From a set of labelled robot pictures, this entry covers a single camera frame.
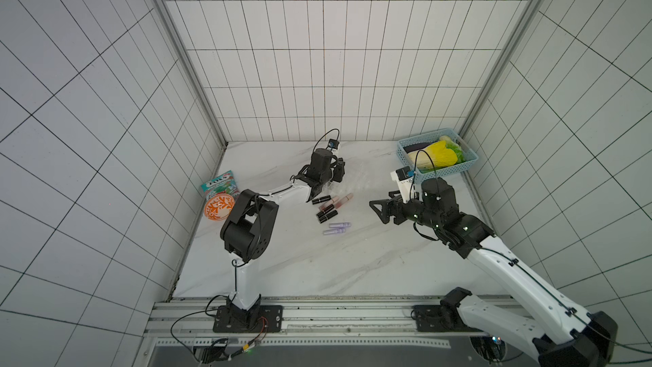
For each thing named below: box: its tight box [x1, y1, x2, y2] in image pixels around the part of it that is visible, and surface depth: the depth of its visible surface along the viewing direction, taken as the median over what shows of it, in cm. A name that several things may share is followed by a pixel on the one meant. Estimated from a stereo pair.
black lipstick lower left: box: [318, 209, 339, 224], surface depth 97 cm
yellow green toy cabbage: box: [407, 135, 466, 173], surface depth 108 cm
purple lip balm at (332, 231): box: [322, 228, 346, 236], surface depth 92 cm
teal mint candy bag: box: [200, 169, 241, 204], surface depth 103 cm
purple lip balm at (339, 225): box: [328, 222, 352, 229], surface depth 93 cm
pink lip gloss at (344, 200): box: [334, 192, 355, 209], surface depth 100 cm
